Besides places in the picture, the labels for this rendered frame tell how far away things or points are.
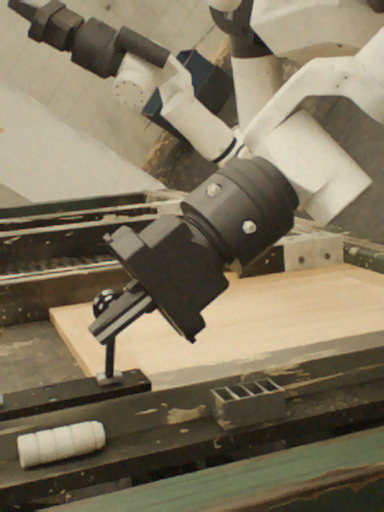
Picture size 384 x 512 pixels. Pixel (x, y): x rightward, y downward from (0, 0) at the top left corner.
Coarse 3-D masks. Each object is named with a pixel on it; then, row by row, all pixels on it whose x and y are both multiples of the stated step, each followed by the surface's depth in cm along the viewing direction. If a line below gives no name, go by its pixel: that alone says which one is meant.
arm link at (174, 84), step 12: (168, 60) 127; (168, 72) 130; (180, 72) 129; (156, 84) 133; (168, 84) 131; (180, 84) 129; (168, 96) 132; (180, 96) 128; (192, 96) 129; (168, 108) 129; (180, 108) 127; (168, 120) 130
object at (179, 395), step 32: (288, 352) 81; (320, 352) 80; (352, 352) 80; (160, 384) 74; (192, 384) 74; (224, 384) 75; (288, 384) 78; (320, 384) 79; (32, 416) 68; (64, 416) 69; (96, 416) 71; (128, 416) 72; (160, 416) 73; (192, 416) 74; (0, 448) 68
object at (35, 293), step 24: (288, 240) 133; (312, 240) 132; (336, 240) 134; (96, 264) 123; (264, 264) 129; (288, 264) 131; (312, 264) 133; (336, 264) 134; (0, 288) 114; (24, 288) 115; (48, 288) 116; (72, 288) 118; (96, 288) 119; (120, 288) 121; (0, 312) 114; (24, 312) 116; (48, 312) 117
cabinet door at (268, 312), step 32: (256, 288) 121; (288, 288) 120; (320, 288) 118; (352, 288) 117; (64, 320) 109; (160, 320) 106; (224, 320) 104; (256, 320) 103; (288, 320) 102; (320, 320) 100; (352, 320) 99; (96, 352) 93; (128, 352) 92; (160, 352) 92; (192, 352) 91; (224, 352) 90; (256, 352) 88
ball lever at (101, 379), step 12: (108, 288) 67; (96, 300) 66; (108, 300) 65; (96, 312) 66; (108, 348) 70; (108, 360) 71; (108, 372) 72; (120, 372) 73; (96, 384) 73; (108, 384) 72
